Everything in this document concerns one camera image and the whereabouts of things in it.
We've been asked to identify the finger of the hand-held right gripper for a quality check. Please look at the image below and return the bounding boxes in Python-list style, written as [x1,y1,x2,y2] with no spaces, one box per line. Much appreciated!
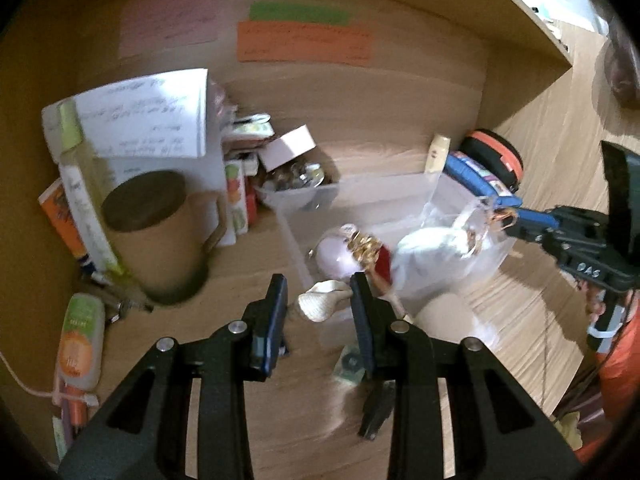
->
[492,200,557,227]
[505,222,551,248]

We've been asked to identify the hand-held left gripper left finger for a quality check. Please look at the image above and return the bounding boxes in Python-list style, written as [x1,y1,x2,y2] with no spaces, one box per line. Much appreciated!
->
[59,273,289,480]

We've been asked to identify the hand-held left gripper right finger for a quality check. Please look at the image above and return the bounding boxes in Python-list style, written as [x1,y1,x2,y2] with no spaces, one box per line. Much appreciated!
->
[350,271,583,480]

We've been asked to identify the cream seashell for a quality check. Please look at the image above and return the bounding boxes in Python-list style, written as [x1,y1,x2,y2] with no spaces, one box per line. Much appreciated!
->
[297,280,353,323]

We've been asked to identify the red fabric pouch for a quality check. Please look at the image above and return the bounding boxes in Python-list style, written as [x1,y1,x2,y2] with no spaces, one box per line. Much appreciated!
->
[372,245,394,282]

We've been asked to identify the pink round case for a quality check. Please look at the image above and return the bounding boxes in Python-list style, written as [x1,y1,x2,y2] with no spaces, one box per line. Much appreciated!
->
[315,225,373,281]

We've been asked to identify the clear plastic storage box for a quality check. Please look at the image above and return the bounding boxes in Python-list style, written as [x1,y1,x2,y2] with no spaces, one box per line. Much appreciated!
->
[277,170,518,351]

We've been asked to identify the person's right forearm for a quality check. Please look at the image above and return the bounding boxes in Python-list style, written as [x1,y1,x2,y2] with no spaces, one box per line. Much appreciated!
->
[575,295,640,463]

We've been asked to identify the wooden desktop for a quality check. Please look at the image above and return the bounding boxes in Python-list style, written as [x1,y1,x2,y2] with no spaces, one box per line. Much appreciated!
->
[50,125,640,480]

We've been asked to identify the person's right hand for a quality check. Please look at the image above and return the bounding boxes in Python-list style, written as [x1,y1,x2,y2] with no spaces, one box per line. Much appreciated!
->
[582,282,608,327]

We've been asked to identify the small black gear-shaped piece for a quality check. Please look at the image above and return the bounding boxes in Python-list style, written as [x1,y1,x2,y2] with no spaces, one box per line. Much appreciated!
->
[334,345,368,386]

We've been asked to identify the blue snack packet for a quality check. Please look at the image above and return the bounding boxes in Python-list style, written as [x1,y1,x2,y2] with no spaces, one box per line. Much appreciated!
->
[442,152,523,208]

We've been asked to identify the black and orange round case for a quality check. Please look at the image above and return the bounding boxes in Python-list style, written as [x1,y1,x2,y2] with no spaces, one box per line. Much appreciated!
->
[459,130,524,193]

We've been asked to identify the dark green glass bottle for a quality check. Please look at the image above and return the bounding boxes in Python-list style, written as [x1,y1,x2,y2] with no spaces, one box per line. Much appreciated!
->
[357,380,396,442]

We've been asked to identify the cream tube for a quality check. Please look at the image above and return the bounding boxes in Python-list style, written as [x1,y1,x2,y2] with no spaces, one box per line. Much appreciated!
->
[425,133,452,176]

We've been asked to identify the colourful small boxes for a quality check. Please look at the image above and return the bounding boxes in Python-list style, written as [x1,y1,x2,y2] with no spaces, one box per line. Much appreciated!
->
[222,157,258,235]

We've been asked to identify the brown mug with lid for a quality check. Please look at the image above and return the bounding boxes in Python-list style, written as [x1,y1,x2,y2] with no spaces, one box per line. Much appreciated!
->
[101,170,228,306]

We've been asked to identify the clear bowl of trinkets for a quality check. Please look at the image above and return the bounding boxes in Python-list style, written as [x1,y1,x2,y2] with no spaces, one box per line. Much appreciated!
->
[255,160,341,211]

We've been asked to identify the small pink and white box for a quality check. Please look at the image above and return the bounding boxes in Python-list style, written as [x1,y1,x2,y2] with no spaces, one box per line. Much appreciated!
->
[258,125,317,172]

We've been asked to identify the wooden shelf board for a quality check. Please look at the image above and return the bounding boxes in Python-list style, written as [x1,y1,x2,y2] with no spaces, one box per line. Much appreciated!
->
[460,0,573,68]

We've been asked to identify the green and orange bottle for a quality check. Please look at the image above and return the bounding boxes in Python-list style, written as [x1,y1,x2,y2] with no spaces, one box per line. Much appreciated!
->
[57,292,107,392]

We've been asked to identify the stack of small packets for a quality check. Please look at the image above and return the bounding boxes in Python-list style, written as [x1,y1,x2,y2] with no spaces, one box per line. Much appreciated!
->
[210,80,276,157]

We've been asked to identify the orange pen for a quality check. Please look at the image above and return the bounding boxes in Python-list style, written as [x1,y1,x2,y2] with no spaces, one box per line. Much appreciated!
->
[52,385,88,431]

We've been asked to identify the yellow spray bottle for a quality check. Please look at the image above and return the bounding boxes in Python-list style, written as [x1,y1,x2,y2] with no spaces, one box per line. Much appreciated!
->
[56,100,133,281]

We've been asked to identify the orange tube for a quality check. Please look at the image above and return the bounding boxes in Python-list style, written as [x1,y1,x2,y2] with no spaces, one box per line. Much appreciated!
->
[38,177,93,266]

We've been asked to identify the orange sticky note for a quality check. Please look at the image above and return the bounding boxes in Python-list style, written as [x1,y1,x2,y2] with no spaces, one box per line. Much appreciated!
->
[236,21,373,66]

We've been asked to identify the green sticky note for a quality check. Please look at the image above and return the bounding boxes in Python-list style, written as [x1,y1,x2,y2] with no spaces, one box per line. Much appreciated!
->
[249,0,353,26]

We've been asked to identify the pink sticky note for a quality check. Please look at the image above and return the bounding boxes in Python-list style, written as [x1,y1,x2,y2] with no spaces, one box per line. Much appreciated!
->
[119,0,221,58]

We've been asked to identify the white hanging cable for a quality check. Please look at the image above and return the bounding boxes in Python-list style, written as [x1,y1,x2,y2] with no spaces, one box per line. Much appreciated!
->
[0,350,98,406]

